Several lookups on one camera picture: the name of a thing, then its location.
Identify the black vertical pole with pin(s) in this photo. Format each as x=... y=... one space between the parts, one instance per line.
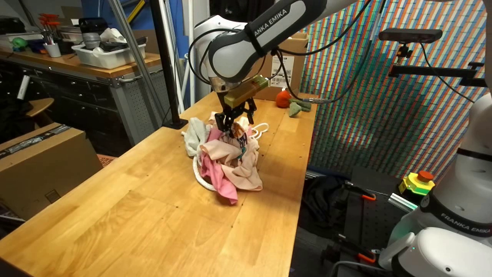
x=163 y=62

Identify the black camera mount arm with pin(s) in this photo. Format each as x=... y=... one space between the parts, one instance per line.
x=435 y=70

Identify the wooden stool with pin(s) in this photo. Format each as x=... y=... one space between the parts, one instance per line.
x=38 y=106

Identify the red flower decoration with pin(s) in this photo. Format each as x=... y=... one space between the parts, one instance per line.
x=49 y=20

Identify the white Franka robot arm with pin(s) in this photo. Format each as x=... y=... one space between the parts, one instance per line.
x=246 y=46

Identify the black case orange latches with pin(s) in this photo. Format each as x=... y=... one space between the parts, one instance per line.
x=374 y=216

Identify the yellow red emergency stop button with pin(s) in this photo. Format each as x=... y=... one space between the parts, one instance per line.
x=417 y=183

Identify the black pot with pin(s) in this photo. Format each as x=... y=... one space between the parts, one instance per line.
x=92 y=28

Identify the pink cloth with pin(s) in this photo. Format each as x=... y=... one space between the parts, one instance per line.
x=217 y=174

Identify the wooden top grey workbench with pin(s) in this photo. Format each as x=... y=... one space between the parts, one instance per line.
x=77 y=97

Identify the peach t-shirt teal print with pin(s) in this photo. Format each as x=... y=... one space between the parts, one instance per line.
x=243 y=163

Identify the orange plush toy green leaves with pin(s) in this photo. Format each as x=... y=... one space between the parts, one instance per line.
x=283 y=99

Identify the white terry towel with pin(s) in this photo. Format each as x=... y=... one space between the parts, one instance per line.
x=194 y=136

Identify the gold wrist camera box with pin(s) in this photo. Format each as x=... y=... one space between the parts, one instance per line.
x=246 y=91

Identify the white metal frame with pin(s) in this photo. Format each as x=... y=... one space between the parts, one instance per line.
x=177 y=31

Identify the silver metal pole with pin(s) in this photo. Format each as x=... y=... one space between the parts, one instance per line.
x=135 y=56

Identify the black bar camera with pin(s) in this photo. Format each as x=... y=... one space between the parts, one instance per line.
x=409 y=36

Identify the black bag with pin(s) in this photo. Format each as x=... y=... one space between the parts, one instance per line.
x=324 y=205

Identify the white plastic bin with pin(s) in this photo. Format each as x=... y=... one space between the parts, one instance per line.
x=104 y=56

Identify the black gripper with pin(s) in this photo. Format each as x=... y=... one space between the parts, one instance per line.
x=235 y=110

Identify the large plain cardboard box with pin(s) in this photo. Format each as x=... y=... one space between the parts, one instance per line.
x=40 y=163

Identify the cardboard box with shipping label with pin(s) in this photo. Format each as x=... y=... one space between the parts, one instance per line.
x=294 y=62

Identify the small green object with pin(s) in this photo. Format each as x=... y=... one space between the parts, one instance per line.
x=18 y=43

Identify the white cup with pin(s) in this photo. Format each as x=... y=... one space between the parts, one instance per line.
x=52 y=50

